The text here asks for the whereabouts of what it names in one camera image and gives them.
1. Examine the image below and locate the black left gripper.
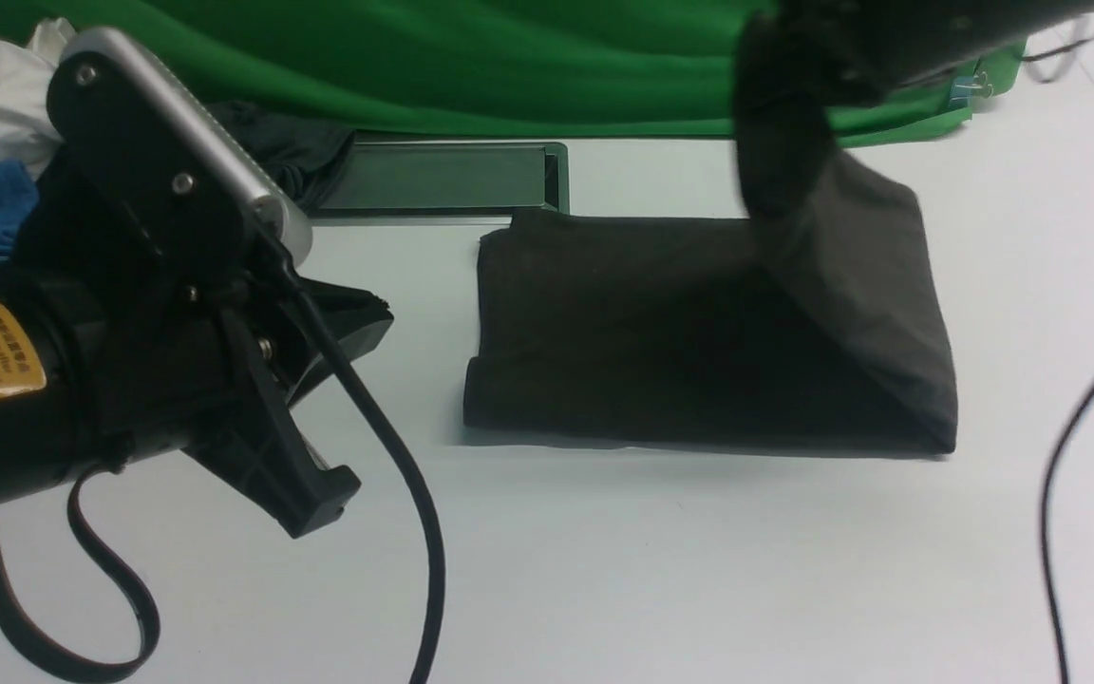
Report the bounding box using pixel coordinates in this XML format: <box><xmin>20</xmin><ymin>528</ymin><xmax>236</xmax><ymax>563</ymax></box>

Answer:
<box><xmin>0</xmin><ymin>152</ymin><xmax>394</xmax><ymax>540</ymax></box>

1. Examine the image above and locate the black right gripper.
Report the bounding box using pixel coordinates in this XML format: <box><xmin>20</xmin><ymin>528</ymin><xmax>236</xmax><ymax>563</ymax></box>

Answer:
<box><xmin>732</xmin><ymin>1</ymin><xmax>891</xmax><ymax>218</ymax></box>

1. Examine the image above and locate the dark gray long-sleeved shirt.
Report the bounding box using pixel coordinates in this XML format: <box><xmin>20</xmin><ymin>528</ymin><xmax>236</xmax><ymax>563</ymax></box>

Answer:
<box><xmin>462</xmin><ymin>151</ymin><xmax>959</xmax><ymax>459</ymax></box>

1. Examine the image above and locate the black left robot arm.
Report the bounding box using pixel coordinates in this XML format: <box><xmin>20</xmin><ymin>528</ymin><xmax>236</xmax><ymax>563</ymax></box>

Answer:
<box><xmin>0</xmin><ymin>153</ymin><xmax>392</xmax><ymax>538</ymax></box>

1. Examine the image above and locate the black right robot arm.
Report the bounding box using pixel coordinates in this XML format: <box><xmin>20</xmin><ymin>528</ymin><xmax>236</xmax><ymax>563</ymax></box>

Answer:
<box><xmin>732</xmin><ymin>1</ymin><xmax>1094</xmax><ymax>217</ymax></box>

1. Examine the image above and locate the dark teal crumpled shirt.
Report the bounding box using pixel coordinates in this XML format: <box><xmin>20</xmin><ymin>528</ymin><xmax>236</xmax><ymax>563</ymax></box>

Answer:
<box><xmin>208</xmin><ymin>101</ymin><xmax>357</xmax><ymax>213</ymax></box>

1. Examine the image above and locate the blue binder clip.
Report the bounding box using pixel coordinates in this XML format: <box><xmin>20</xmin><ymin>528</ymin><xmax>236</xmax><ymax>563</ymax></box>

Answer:
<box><xmin>948</xmin><ymin>72</ymin><xmax>994</xmax><ymax>111</ymax></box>

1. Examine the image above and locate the green backdrop cloth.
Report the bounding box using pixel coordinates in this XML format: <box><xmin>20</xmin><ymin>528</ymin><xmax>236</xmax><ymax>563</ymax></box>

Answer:
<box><xmin>0</xmin><ymin>1</ymin><xmax>1026</xmax><ymax>147</ymax></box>

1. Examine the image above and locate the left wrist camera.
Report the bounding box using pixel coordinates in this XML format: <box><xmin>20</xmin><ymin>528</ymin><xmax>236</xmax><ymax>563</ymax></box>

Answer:
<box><xmin>47</xmin><ymin>27</ymin><xmax>313</xmax><ymax>278</ymax></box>

